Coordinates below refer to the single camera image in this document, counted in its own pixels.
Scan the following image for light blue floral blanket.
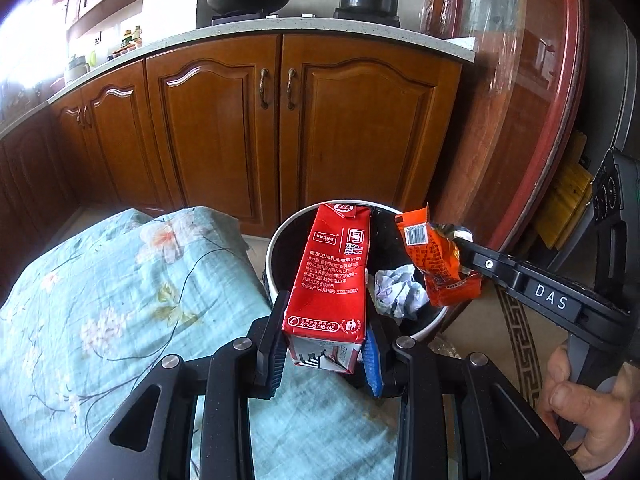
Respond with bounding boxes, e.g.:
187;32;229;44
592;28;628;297
0;205;401;480

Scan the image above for row of spice jars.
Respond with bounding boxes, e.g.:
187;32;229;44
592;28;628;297
112;27;143;58

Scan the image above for red milk carton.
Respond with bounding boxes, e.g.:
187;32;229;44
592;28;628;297
281;201;372;373

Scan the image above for wooden corner cabinet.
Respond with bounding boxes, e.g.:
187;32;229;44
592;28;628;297
0;110;76;286

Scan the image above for wide wooden cabinet door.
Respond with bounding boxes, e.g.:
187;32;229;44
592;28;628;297
145;35;283;233
279;35;463;238

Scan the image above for black gas stove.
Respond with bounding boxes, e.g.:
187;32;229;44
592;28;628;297
197;7;402;29

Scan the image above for white round trash bin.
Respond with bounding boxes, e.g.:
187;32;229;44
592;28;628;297
264;204;451;356

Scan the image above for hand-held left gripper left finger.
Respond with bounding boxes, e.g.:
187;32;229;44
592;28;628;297
65;305;288;480

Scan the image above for narrow wooden cabinet door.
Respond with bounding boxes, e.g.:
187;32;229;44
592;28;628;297
50;90;118;201
82;60;173;211

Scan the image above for orange snack wrapper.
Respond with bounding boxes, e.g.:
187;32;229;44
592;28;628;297
395;205;483;308

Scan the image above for white jar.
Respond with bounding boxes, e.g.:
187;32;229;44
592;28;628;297
64;55;91;85

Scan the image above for white paper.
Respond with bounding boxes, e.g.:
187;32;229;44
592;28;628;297
374;266;431;321

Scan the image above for wooden kitchen cabinets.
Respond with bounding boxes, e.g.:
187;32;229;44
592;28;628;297
0;22;476;136

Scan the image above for person's right hand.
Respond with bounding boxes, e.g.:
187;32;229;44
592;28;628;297
537;345;636;473

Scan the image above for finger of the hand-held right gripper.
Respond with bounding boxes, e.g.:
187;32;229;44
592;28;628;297
456;237;527;289

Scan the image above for round wooden table top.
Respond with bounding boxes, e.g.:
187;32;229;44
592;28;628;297
425;0;588;251

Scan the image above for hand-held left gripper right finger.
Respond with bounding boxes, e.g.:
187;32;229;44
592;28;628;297
365;320;583;480

